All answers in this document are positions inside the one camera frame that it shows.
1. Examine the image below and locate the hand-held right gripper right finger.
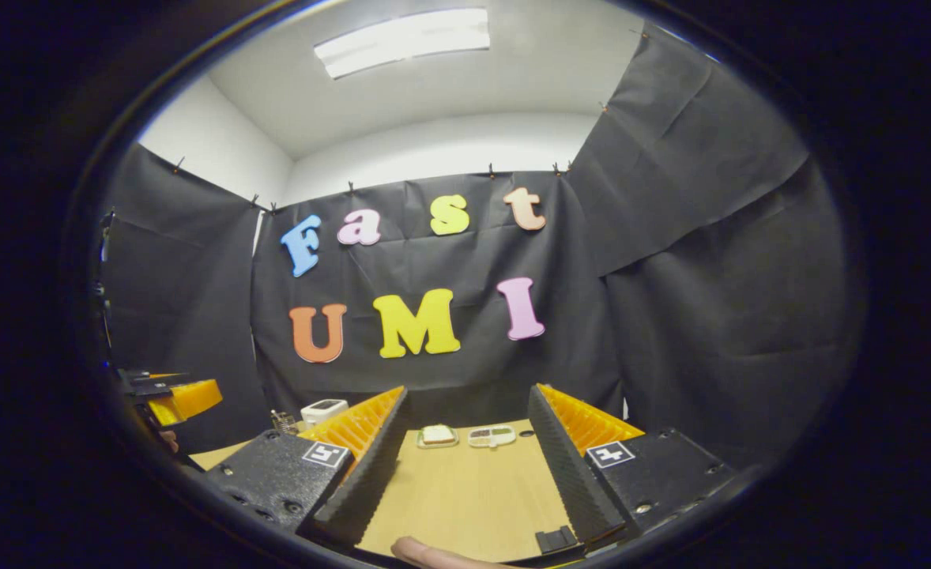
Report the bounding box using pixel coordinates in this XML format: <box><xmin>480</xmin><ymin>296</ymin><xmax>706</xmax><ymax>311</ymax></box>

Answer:
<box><xmin>526</xmin><ymin>383</ymin><xmax>741</xmax><ymax>548</ymax></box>

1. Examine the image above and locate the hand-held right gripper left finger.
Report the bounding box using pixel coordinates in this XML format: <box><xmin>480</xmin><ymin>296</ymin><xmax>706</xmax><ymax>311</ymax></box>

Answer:
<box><xmin>203</xmin><ymin>385</ymin><xmax>414</xmax><ymax>548</ymax></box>

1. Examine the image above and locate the white toaster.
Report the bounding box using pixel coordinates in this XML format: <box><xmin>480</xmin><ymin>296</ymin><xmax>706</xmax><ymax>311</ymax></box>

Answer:
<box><xmin>301</xmin><ymin>399</ymin><xmax>349</xmax><ymax>428</ymax></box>

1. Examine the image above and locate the white divided bean tray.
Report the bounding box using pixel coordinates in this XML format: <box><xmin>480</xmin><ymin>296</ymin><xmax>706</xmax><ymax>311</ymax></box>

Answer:
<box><xmin>468</xmin><ymin>425</ymin><xmax>518</xmax><ymax>449</ymax></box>

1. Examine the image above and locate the white rectangular plate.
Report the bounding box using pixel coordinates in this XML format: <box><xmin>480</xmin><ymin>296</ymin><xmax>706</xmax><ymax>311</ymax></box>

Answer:
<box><xmin>416</xmin><ymin>424</ymin><xmax>460</xmax><ymax>450</ymax></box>

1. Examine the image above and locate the black backdrop cloth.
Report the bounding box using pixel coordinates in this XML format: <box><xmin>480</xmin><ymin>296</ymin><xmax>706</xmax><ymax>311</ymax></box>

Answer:
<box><xmin>90</xmin><ymin>24</ymin><xmax>865</xmax><ymax>475</ymax></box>

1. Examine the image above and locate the large ceiling light panel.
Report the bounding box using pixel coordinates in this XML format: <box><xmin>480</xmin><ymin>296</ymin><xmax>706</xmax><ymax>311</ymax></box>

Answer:
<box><xmin>313</xmin><ymin>8</ymin><xmax>492</xmax><ymax>80</ymax></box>

